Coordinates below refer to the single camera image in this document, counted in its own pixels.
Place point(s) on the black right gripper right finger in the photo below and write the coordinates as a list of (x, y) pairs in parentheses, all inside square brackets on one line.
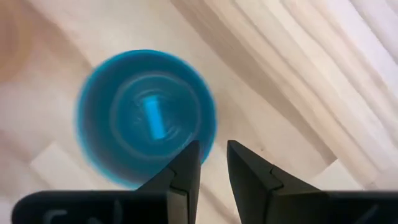
[(252, 186)]

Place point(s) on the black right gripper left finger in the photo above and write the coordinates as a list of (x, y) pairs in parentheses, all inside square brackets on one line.
[(185, 180)]

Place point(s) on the blue plastic bowl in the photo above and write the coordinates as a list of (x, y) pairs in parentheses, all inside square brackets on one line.
[(124, 124)]

